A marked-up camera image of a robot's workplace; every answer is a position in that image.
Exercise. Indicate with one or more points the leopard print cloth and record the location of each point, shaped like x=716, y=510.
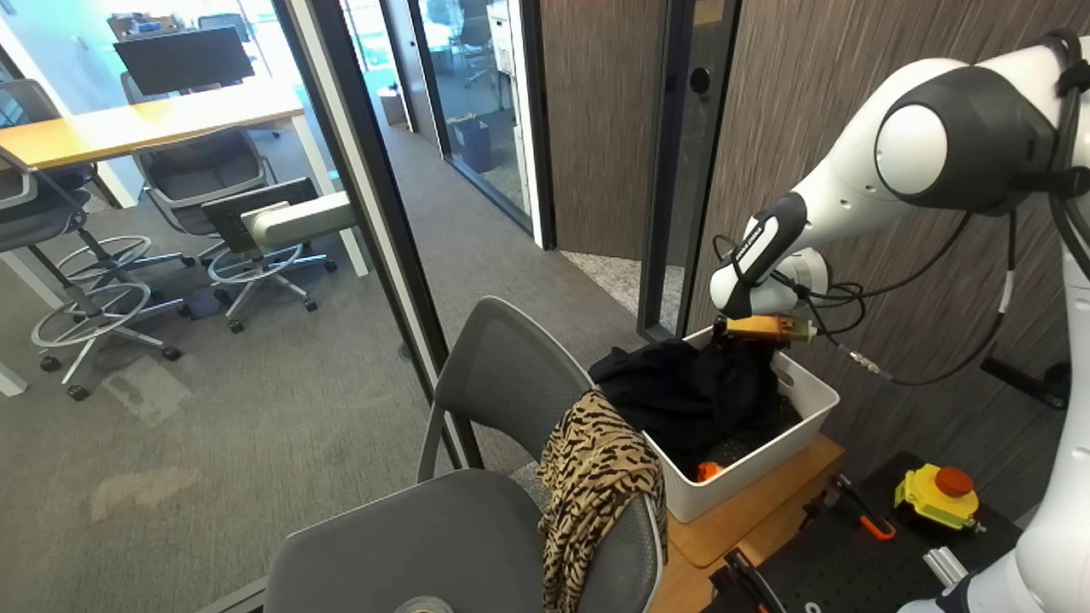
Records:
x=592, y=480

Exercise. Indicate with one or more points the white plastic bin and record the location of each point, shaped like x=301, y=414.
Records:
x=752, y=473

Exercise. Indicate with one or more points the small orange object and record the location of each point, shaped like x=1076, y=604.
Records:
x=709, y=473

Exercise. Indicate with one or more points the black shirt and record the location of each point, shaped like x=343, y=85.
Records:
x=683, y=394

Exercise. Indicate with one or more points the wooden top white table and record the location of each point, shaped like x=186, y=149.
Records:
x=149, y=123

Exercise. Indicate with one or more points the black table clamp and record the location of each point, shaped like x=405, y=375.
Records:
x=752, y=581

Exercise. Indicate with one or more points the black door frame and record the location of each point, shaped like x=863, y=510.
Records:
x=683, y=172

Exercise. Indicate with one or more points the gray mesh office chair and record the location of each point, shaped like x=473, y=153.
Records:
x=499, y=375

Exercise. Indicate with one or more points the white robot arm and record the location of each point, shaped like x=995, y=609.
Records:
x=863, y=181

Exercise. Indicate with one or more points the black mesh office chair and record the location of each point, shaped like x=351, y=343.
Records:
x=207, y=172

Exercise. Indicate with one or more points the yellow emergency stop button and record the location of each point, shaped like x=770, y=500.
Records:
x=938, y=500

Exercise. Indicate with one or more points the black glass partition frame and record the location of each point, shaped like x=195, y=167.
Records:
x=378, y=225

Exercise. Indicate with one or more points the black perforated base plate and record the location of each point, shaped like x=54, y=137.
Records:
x=838, y=566

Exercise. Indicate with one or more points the distant black office chair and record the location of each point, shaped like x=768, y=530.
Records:
x=273, y=222

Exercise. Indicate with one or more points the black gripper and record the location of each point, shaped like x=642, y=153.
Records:
x=765, y=343

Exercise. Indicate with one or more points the black computer monitor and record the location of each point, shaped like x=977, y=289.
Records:
x=181, y=64

